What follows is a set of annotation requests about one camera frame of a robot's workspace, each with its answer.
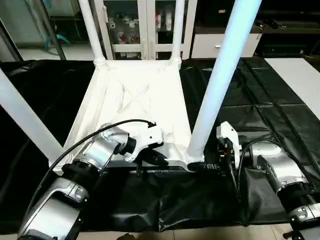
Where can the white plastic table top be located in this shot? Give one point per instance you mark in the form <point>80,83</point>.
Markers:
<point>135,95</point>

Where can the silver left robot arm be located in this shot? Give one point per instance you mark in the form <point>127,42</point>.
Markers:
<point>85,170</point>

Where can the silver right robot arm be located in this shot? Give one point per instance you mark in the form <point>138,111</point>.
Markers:
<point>280,170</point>

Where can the black work mat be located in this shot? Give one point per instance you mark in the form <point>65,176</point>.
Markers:
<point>260,110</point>

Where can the white flat board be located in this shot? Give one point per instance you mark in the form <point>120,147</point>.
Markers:
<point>297,85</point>

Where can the white drawer unit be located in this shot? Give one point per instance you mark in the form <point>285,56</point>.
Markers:
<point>210,46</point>

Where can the white glass-door cabinet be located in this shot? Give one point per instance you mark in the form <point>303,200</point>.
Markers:
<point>135,25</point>

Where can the dark low sideboard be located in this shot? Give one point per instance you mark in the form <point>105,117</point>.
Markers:
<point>290,30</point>

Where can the blue floor stand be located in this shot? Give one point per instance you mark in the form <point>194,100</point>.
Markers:
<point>59,40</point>

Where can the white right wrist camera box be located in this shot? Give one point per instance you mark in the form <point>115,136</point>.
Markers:
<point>229,140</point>

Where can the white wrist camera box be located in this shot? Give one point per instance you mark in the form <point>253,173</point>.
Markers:
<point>229,140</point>
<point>147,137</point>

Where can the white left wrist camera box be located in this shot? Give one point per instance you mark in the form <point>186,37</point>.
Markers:
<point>147,137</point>

